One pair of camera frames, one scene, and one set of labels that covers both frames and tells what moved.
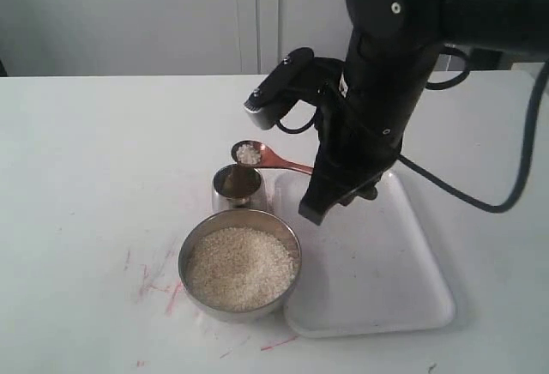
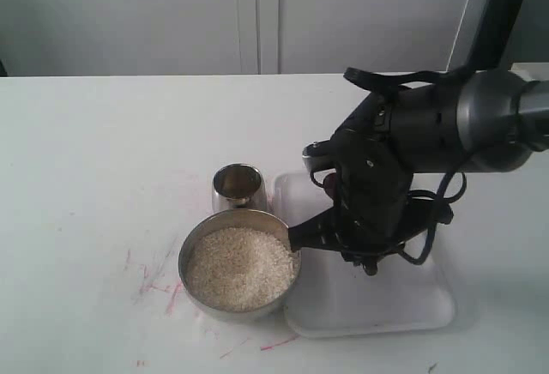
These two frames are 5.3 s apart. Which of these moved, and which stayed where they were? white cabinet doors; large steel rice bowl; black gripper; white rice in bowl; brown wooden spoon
Moved: black gripper; brown wooden spoon
Stayed: large steel rice bowl; white rice in bowl; white cabinet doors
